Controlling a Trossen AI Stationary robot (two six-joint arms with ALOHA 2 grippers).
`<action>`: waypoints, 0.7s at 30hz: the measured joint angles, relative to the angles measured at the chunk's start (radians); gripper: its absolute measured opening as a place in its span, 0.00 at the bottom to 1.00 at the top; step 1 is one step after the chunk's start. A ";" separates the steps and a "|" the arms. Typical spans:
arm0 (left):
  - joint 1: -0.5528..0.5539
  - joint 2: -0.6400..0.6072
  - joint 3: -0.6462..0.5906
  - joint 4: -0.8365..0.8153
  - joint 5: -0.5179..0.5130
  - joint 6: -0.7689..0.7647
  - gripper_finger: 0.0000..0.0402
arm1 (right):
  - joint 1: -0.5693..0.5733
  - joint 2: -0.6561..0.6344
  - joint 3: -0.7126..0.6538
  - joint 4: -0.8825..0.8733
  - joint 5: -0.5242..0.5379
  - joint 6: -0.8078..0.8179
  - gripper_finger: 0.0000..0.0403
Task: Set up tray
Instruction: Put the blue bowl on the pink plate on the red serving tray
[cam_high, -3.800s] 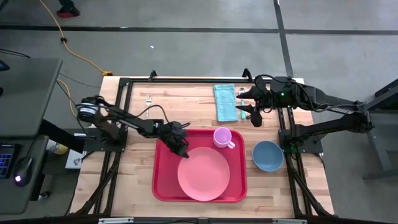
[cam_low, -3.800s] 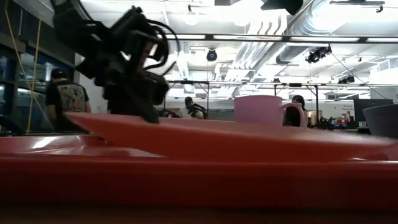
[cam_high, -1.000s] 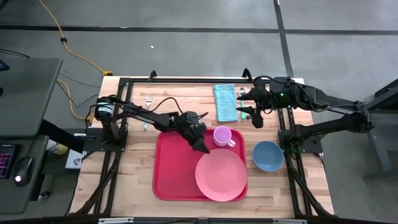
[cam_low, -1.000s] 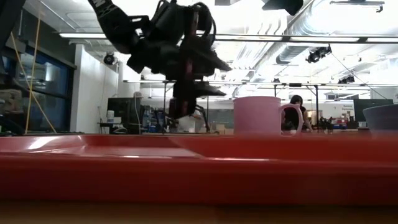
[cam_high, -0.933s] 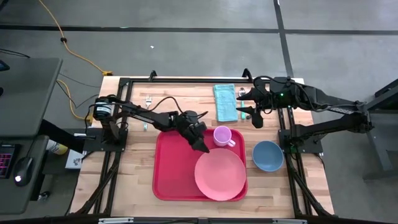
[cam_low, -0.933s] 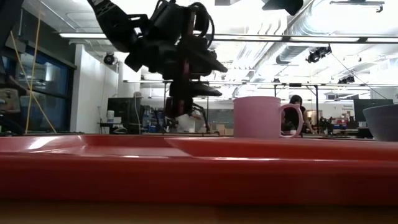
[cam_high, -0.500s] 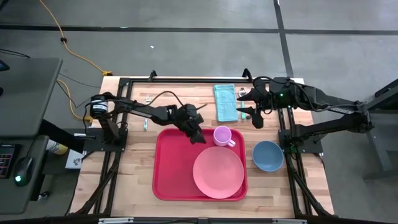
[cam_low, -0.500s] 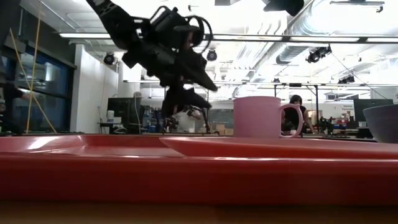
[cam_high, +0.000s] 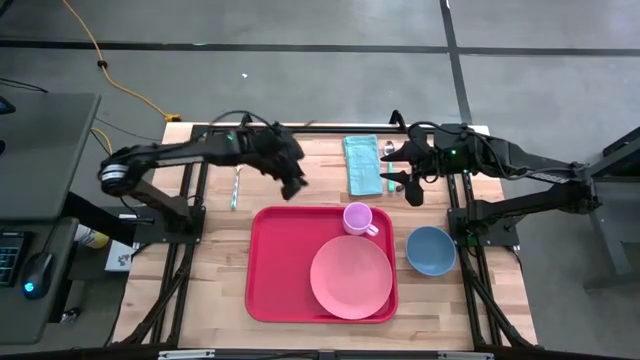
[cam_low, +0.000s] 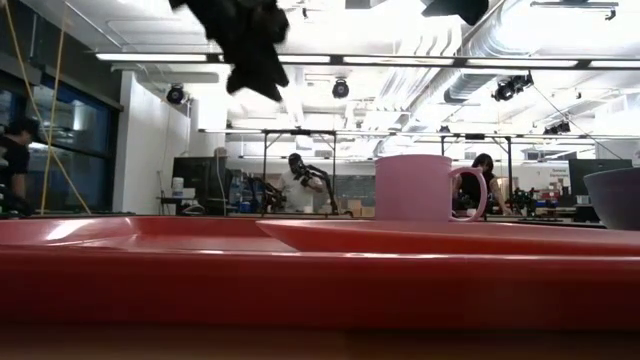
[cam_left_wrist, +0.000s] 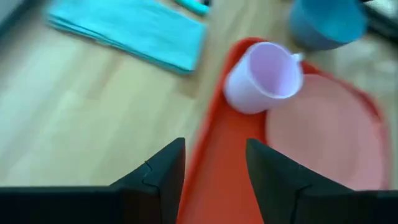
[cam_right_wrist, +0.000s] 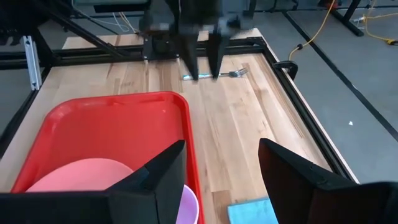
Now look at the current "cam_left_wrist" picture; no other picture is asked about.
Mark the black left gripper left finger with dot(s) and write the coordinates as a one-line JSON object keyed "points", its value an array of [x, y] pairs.
{"points": [[146, 199]]}

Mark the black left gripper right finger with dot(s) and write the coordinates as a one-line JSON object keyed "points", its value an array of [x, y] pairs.
{"points": [[295, 199]]}

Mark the pink plastic plate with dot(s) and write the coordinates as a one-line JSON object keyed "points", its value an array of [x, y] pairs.
{"points": [[326, 133]]}

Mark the lilac plastic cup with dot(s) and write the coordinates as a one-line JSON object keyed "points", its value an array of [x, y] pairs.
{"points": [[255, 90]]}

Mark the teal cloth napkin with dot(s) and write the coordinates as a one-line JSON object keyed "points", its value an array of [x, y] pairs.
{"points": [[133, 31]]}

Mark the blue plastic bowl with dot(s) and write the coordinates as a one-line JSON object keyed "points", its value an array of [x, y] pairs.
{"points": [[326, 21]]}

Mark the red plastic tray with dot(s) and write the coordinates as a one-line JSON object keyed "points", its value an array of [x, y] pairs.
{"points": [[224, 174]]}

